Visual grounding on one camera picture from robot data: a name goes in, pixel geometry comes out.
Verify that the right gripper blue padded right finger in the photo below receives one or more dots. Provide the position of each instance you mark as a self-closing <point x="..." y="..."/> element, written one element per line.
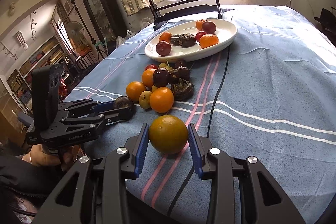
<point x="197" y="150"/>

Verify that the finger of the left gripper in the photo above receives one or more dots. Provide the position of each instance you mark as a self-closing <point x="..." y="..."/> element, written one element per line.
<point x="117" y="115"/>
<point x="103" y="106"/>

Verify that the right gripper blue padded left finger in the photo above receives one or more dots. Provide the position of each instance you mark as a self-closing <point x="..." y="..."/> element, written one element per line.
<point x="140" y="149"/>

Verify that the large yellow green orange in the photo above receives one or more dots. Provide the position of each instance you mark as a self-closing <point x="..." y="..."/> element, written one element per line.
<point x="168" y="134"/>

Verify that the large dark water chestnut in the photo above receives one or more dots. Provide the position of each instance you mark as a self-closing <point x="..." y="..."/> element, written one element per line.
<point x="187" y="40"/>

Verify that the person's left hand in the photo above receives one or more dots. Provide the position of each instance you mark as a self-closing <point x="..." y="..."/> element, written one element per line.
<point x="38" y="157"/>

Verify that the yellow small fruit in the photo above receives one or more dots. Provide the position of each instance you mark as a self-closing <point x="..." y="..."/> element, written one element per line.
<point x="144" y="99"/>

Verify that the orange kumquat in pile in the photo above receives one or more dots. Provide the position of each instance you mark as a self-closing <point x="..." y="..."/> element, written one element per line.
<point x="162" y="100"/>

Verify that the dark plum in pile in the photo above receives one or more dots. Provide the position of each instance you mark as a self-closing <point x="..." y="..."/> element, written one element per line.
<point x="160" y="77"/>

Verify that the red cherry tomato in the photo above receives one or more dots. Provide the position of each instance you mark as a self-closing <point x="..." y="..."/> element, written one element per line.
<point x="151" y="66"/>

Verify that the dark chestnut in pile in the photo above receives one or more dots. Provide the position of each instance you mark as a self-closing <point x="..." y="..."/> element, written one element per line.
<point x="182" y="90"/>

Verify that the bookshelf with books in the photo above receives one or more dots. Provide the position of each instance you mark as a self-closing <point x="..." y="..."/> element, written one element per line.
<point x="39" y="55"/>

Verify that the dark red plum on plate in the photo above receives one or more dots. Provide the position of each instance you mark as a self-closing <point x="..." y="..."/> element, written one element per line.
<point x="163" y="48"/>

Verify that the small dark chestnut on plate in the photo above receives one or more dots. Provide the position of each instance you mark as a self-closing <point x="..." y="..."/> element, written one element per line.
<point x="174" y="40"/>

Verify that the dark framed picture cabinet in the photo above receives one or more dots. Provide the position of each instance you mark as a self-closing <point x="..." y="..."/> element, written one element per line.
<point x="107" y="21"/>

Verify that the white oval plate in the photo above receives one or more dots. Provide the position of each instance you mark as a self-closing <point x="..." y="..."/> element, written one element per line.
<point x="226" y="32"/>

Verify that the mandarin orange on plate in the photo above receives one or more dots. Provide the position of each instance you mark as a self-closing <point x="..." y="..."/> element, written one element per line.
<point x="208" y="40"/>

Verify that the black coat stand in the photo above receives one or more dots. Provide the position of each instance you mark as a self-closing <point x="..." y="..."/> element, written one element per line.
<point x="75" y="34"/>

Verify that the dark red plum far plate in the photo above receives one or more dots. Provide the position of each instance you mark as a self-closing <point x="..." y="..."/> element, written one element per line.
<point x="209" y="27"/>

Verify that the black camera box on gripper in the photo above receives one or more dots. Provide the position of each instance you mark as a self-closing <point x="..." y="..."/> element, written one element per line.
<point x="45" y="95"/>

